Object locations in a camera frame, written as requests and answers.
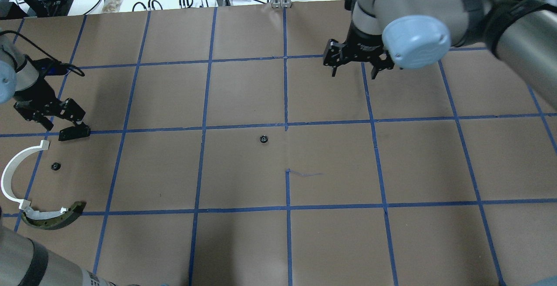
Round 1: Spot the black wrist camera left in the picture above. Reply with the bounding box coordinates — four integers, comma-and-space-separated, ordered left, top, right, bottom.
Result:
32, 58, 85, 77

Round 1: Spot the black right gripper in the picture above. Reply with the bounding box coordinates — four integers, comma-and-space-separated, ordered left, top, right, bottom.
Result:
323, 24, 394, 80

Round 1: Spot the dark green brake shoe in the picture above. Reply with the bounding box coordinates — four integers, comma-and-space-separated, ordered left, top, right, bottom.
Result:
21, 201, 86, 230

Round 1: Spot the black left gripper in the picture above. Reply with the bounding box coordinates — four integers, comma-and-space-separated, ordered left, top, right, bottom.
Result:
13, 79, 86, 131

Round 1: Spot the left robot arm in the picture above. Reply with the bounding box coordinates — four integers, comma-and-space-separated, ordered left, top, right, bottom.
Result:
1, 30, 99, 286

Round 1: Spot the white curved bracket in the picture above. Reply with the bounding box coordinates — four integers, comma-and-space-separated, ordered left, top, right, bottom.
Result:
1, 140, 51, 211

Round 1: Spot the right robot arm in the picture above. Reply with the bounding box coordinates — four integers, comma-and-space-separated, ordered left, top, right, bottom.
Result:
323, 0, 556, 105

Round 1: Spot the small black flat part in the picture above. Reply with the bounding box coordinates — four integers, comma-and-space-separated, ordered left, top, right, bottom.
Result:
58, 123, 91, 141

